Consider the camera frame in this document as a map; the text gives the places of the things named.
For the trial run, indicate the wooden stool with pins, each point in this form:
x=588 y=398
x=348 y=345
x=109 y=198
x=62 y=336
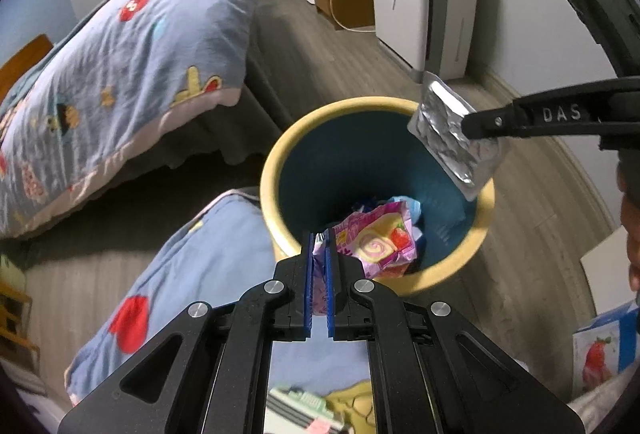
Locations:
x=15 y=309

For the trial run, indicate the silver blister pack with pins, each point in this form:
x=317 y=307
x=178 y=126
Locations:
x=442 y=133

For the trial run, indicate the pink snack packet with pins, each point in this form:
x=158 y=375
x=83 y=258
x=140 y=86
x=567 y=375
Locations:
x=380 y=244

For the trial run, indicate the wooden headboard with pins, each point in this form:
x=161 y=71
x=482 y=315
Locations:
x=22 y=63

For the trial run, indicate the printed blue duvet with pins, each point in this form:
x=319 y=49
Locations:
x=125 y=78

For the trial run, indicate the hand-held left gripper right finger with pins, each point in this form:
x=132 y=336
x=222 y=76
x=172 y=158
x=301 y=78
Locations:
x=330 y=294

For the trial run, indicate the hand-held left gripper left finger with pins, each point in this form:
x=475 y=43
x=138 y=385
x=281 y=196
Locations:
x=308 y=294

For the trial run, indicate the strawberry print box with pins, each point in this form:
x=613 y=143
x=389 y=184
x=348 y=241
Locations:
x=597 y=354

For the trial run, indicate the yellow rimmed teal bin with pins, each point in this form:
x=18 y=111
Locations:
x=325 y=163

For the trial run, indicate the pale teal white pack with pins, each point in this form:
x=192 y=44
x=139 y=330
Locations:
x=300 y=406

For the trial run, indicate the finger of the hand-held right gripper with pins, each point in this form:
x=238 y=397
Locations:
x=530 y=116

